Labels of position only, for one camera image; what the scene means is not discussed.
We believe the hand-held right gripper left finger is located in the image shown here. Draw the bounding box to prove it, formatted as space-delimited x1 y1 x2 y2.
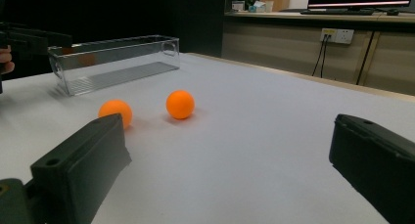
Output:
29 112 133 224

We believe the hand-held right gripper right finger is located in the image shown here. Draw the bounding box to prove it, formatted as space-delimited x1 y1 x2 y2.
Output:
328 113 415 224

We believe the clear plastic box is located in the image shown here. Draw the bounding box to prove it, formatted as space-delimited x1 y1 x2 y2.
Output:
47 34 181 97

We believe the orange ball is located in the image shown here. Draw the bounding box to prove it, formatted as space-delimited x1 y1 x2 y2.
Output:
165 89 196 120
97 99 134 130

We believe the wooden desk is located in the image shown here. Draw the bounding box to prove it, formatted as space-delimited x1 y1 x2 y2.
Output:
223 11 415 96

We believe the black keyboard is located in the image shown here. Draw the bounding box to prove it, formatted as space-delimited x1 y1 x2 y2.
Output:
300 8 376 17

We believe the tissue box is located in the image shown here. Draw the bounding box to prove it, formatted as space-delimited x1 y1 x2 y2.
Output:
248 1 267 13

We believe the thick black cable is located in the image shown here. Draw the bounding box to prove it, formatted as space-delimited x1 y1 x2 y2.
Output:
355 31 376 86

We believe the black power cable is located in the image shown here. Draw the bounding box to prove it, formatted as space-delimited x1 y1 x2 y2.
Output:
320 35 331 79
311 34 328 77

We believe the white wall socket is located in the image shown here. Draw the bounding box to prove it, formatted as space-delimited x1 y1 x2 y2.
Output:
320 27 355 45

